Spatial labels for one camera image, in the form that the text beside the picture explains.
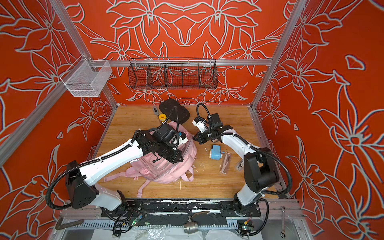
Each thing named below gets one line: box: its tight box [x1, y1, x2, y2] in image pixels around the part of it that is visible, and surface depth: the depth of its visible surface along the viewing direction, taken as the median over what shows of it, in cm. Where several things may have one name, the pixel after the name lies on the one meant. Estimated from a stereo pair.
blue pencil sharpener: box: [211, 145, 222, 161], surface depth 89 cm
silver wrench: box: [280, 206, 286, 239], surface depth 70 cm
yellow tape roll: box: [158, 113, 167, 122], surface depth 112 cm
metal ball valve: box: [184, 210, 210, 235], surface depth 67 cm
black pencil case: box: [159, 98, 191, 125], surface depth 115 cm
